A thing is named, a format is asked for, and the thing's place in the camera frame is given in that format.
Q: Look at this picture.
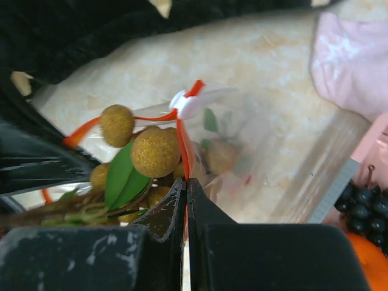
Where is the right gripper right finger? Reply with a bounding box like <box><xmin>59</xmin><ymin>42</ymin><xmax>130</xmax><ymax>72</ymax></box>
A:
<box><xmin>187</xmin><ymin>178</ymin><xmax>369</xmax><ymax>290</ymax></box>

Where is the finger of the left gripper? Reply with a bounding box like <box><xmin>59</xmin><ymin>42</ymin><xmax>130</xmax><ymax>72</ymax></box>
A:
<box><xmin>1</xmin><ymin>75</ymin><xmax>97</xmax><ymax>195</ymax></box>

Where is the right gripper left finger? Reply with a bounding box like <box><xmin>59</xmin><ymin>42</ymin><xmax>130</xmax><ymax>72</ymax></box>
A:
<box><xmin>1</xmin><ymin>179</ymin><xmax>185</xmax><ymax>290</ymax></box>

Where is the brown longan bunch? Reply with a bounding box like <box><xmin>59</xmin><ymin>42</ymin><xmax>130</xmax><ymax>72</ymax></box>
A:
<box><xmin>1</xmin><ymin>105</ymin><xmax>244</xmax><ymax>229</ymax></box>

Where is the clear zip top bag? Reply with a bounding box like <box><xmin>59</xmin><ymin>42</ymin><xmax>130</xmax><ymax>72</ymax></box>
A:
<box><xmin>39</xmin><ymin>85</ymin><xmax>370</xmax><ymax>223</ymax></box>

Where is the dark grape bunch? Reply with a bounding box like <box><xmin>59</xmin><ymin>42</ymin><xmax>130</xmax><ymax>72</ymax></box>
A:
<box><xmin>334</xmin><ymin>164</ymin><xmax>387</xmax><ymax>256</ymax></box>

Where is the orange fruit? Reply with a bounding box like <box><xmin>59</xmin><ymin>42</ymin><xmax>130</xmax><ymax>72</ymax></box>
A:
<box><xmin>346</xmin><ymin>233</ymin><xmax>388</xmax><ymax>291</ymax></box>

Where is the black floral pillow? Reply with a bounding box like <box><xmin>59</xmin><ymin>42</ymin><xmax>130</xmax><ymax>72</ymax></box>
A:
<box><xmin>1</xmin><ymin>1</ymin><xmax>330</xmax><ymax>93</ymax></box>

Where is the pink plastic basket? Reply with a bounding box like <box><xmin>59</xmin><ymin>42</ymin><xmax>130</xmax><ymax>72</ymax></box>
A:
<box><xmin>306</xmin><ymin>113</ymin><xmax>387</xmax><ymax>224</ymax></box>

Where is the pink crumpled cloth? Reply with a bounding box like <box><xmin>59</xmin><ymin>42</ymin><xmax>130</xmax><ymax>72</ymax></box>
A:
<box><xmin>310</xmin><ymin>12</ymin><xmax>387</xmax><ymax>121</ymax></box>

